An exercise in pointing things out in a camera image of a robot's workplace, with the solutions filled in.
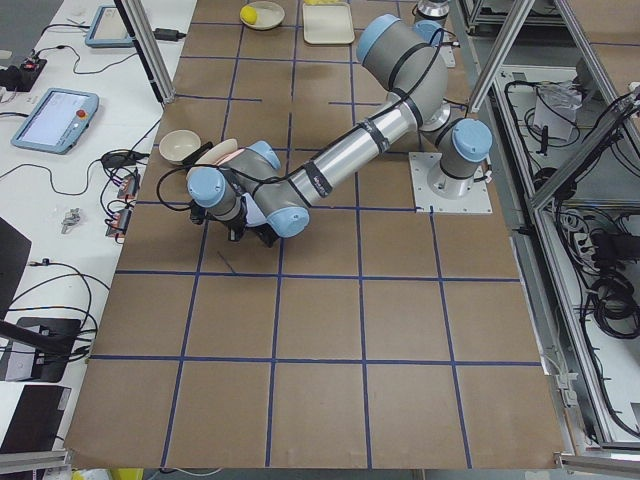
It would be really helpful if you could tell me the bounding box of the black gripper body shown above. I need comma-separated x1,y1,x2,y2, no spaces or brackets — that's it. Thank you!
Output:
225,212,247,241

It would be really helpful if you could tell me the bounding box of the blue plate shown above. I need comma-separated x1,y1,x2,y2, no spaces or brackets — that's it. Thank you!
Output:
242,193,267,228

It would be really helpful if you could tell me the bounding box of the spiral bread roll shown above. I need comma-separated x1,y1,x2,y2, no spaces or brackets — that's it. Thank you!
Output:
304,0,342,6

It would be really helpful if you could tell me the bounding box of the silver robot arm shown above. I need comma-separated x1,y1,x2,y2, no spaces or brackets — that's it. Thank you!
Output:
186,14,493,245
412,0,450,25

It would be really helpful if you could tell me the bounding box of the pink plate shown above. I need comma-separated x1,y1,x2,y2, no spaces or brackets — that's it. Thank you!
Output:
216,148,246,165

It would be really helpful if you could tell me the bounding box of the cream plate in rack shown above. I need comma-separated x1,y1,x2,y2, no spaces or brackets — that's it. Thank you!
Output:
196,138,238,165

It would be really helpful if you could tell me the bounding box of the cream plate under lemon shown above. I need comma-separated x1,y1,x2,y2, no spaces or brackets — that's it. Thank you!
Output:
240,1,285,31

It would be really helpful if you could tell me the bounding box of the black dish rack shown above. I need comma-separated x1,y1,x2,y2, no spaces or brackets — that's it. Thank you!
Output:
180,141,281,249

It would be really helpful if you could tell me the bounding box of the cream bowl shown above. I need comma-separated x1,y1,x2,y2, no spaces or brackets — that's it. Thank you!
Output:
159,130,201,165

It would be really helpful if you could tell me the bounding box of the small metal clamp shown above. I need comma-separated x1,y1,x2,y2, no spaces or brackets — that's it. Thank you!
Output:
61,208,82,235

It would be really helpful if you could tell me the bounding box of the black power adapter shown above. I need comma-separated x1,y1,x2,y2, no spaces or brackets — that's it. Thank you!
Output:
153,28,185,42

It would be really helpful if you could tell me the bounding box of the near teach pendant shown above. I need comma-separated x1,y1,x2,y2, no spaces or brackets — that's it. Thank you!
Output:
11,88,100,155

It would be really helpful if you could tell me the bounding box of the teach pendant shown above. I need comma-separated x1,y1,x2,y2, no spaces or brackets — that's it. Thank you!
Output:
85,5,133,48
11,88,100,155

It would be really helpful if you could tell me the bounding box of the yellow lemon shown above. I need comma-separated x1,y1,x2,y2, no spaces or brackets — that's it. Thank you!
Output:
240,5,258,25

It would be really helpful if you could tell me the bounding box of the black monitor stand base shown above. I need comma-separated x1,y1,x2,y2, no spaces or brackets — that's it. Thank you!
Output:
1,317,81,383

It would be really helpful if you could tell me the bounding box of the cream rectangular tray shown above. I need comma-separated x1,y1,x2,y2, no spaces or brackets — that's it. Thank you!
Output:
302,2,355,45

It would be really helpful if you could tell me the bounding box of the far teach pendant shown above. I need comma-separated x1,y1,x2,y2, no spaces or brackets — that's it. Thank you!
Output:
85,5,133,48

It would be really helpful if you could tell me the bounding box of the black device on table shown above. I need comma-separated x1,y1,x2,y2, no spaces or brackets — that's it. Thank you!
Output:
1,59,47,92

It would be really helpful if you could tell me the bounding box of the white box in cabinet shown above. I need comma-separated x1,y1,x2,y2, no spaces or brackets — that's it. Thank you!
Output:
533,81,582,142

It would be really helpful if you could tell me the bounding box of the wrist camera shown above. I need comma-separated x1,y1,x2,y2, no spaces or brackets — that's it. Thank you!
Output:
189,200,207,225

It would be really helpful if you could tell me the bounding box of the aluminium frame post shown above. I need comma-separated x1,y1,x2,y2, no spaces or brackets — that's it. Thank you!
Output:
114,0,175,105

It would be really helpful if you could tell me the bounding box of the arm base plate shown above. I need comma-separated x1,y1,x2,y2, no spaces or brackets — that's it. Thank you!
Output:
409,152,493,215
439,31,456,69

